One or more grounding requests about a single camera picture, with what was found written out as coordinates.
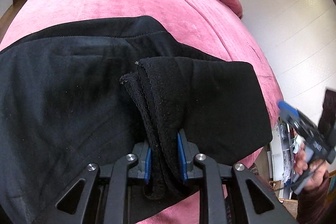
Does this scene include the pink bed sheet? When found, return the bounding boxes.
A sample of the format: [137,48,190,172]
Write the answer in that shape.
[1,0,282,223]

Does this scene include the right hand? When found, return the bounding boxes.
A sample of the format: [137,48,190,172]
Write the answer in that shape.
[294,143,328,191]

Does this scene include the black embroidered pants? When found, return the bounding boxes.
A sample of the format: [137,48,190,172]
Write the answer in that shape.
[1,16,272,223]

